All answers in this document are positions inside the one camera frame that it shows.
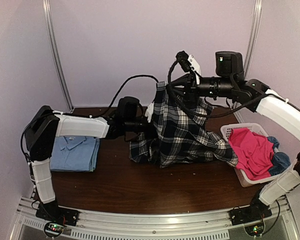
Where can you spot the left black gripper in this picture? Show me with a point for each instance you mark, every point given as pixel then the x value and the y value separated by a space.
pixel 151 128

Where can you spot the folded light blue shirt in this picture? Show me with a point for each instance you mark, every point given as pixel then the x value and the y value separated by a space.
pixel 74 154

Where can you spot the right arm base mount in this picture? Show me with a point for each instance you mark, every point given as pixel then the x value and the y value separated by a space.
pixel 248 214

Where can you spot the pink shirt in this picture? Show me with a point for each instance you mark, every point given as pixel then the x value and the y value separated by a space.
pixel 254 152

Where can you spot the aluminium frame post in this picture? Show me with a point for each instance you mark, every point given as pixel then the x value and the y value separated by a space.
pixel 254 31
pixel 46 4

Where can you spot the left round circuit board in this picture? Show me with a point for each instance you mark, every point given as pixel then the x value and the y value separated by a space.
pixel 53 229

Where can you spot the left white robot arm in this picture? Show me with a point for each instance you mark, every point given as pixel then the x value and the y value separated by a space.
pixel 38 137

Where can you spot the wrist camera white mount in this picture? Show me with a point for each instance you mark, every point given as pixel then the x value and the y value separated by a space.
pixel 189 64
pixel 149 113

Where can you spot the blue denim garment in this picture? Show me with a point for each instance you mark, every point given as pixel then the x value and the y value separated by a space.
pixel 280 160

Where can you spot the round circuit board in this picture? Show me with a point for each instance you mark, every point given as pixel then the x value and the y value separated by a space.
pixel 255 229
pixel 53 229

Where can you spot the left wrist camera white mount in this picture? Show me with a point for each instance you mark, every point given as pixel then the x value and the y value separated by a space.
pixel 149 113

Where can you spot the right aluminium frame post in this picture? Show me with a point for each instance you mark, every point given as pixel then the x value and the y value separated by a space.
pixel 254 31

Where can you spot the black white plaid shirt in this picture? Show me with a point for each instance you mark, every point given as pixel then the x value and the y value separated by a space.
pixel 179 138

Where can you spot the right round circuit board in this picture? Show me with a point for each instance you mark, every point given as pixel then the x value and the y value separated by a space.
pixel 255 229

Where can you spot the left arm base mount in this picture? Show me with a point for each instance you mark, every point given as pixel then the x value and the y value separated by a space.
pixel 60 215

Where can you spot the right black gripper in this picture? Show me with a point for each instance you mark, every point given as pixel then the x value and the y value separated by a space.
pixel 190 91

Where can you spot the white plastic laundry basket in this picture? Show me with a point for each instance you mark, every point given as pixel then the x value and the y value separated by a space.
pixel 253 127

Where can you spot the left aluminium frame post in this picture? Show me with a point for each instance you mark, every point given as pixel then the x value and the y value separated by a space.
pixel 46 4

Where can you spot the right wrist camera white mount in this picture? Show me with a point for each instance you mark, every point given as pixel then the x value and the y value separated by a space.
pixel 189 64

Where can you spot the front aluminium rail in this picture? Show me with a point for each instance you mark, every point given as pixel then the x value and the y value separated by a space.
pixel 208 225

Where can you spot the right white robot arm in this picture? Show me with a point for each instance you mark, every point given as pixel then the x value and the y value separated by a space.
pixel 252 94

